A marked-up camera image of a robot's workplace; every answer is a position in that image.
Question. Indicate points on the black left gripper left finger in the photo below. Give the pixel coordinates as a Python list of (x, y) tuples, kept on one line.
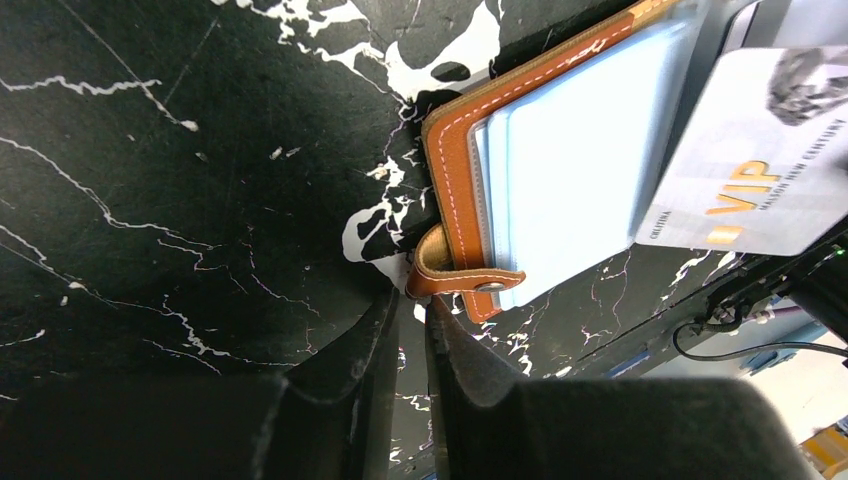
[(330, 417)]

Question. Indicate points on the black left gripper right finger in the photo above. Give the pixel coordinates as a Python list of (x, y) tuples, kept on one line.
[(490, 421)]

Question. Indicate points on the silver VIP credit card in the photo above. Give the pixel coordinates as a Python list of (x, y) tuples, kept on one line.
[(761, 166)]

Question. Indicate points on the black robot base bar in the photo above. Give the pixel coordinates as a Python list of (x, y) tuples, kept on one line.
[(649, 342)]

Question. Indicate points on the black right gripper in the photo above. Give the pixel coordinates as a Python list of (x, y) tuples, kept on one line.
[(815, 280)]

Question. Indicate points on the orange leather card holder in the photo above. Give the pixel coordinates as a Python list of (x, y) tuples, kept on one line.
[(549, 169)]

